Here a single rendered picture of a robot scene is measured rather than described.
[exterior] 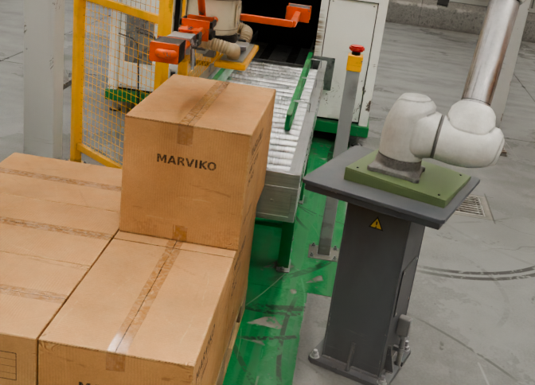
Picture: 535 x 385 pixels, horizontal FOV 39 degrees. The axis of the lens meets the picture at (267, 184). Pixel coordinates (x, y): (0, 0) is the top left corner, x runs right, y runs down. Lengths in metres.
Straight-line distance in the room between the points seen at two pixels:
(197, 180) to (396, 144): 0.68
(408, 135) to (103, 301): 1.13
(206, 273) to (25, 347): 0.59
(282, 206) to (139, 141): 0.85
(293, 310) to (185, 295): 1.12
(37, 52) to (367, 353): 2.15
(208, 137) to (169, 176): 0.19
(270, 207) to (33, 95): 1.47
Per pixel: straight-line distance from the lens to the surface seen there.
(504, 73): 5.82
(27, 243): 2.43
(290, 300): 3.29
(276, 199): 3.01
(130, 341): 1.96
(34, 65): 3.90
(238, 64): 2.36
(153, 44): 1.90
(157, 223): 2.46
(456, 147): 2.54
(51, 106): 3.92
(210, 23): 2.23
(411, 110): 2.54
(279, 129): 3.71
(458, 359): 3.15
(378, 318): 2.77
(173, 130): 2.33
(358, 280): 2.73
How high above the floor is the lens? 1.64
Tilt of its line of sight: 21 degrees down
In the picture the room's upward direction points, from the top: 7 degrees clockwise
